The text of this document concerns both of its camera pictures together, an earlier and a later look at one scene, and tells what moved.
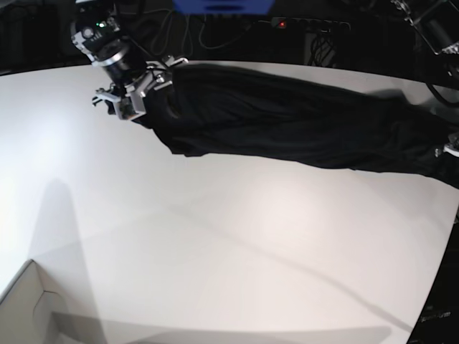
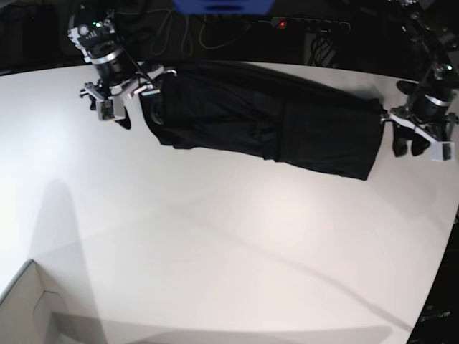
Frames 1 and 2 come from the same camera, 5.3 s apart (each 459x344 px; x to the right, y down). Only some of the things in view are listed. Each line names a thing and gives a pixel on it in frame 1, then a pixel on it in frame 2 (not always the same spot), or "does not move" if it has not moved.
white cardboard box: x=26 y=310 does not move
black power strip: x=310 y=24 does not move
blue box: x=224 y=7 does not move
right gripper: x=452 y=148 -> x=438 y=129
